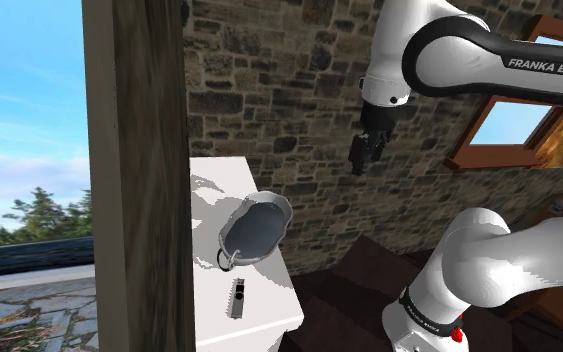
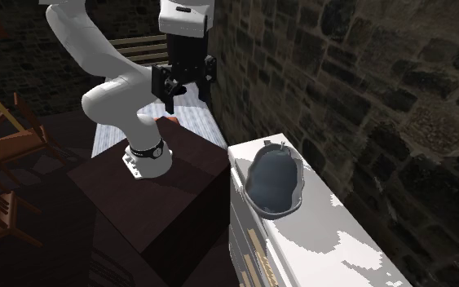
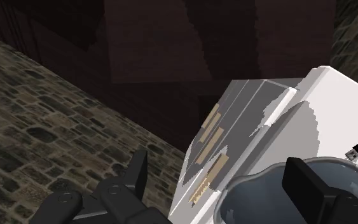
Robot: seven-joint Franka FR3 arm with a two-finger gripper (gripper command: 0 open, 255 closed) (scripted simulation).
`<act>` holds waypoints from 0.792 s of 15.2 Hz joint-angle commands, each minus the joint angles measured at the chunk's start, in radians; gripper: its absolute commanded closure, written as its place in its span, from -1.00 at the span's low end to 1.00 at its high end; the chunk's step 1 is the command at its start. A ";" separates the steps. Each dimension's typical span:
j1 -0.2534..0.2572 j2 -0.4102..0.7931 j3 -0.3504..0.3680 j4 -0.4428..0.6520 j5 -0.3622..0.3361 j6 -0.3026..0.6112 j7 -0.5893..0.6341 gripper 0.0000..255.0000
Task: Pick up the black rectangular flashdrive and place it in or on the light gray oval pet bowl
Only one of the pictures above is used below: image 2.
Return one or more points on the grey sink basin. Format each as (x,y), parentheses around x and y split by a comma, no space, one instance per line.
(273,181)

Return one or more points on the small orange object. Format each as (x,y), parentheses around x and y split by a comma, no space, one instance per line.
(169,119)

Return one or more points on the white cabinet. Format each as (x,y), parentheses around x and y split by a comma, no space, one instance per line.
(316,242)

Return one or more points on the dark robot stand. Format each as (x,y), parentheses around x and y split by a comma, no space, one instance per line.
(165,198)

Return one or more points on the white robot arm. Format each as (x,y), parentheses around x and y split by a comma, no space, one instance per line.
(106,67)

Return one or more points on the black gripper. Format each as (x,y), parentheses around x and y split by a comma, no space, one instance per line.
(187,55)

